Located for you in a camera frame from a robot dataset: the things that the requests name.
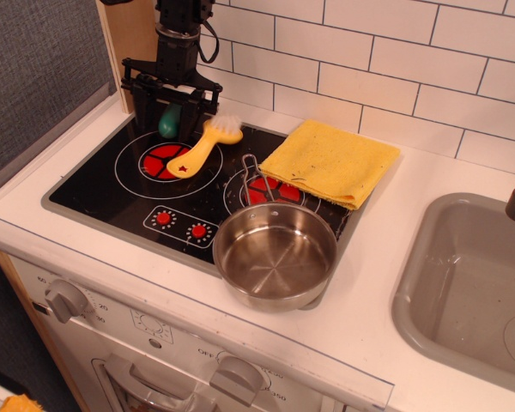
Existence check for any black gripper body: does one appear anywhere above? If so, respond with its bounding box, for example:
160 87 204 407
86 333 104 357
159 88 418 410
121 32 222 114

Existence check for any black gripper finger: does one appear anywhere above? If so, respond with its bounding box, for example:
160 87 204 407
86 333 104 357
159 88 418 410
178 101 207 142
131 83 160 132

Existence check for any green toy pickle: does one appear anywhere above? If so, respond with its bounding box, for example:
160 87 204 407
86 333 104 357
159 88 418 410
158 103 182 139

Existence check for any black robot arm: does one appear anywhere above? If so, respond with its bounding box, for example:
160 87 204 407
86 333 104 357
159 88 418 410
122 1 222 142

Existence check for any yellow folded towel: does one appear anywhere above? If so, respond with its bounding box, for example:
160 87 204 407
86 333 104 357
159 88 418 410
260 119 400 210

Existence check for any yellow toy dish brush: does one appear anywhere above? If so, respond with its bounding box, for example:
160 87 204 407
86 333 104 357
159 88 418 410
167 114 243 179

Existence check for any black toy stovetop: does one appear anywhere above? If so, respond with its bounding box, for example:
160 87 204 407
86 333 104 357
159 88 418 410
42 120 361 285

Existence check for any red left stove knob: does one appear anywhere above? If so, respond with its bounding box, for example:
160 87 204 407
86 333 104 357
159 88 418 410
155 211 172 226

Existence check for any red stove knob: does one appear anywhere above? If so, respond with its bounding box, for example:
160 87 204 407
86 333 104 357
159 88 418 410
155 211 172 226
191 224 208 239

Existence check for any red right stove knob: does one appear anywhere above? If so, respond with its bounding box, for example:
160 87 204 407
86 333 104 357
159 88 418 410
191 224 208 239

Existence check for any small steel saucepan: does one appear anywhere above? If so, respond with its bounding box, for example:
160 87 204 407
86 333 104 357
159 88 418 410
213 154 337 312

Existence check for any grey left oven knob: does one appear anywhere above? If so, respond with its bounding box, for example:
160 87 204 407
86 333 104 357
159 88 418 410
45 280 88 324

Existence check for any grey oven knob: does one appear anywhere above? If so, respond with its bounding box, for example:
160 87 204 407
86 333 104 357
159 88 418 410
45 280 88 324
209 356 264 407

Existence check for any white toy oven front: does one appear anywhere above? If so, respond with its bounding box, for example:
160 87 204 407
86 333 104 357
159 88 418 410
12 258 392 411

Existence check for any grey right oven knob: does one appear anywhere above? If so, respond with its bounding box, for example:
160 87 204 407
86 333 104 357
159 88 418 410
209 356 264 407

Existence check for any grey plastic sink basin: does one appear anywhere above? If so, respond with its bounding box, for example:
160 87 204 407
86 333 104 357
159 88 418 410
392 193 515 392

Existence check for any yellow black object bottom left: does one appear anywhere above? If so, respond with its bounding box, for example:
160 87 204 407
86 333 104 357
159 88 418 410
0 394 44 412

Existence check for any light wooden post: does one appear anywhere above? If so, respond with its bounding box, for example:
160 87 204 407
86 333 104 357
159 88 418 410
95 0 158 113

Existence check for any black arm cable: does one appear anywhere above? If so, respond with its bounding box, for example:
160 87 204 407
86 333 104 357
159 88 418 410
196 19 221 65

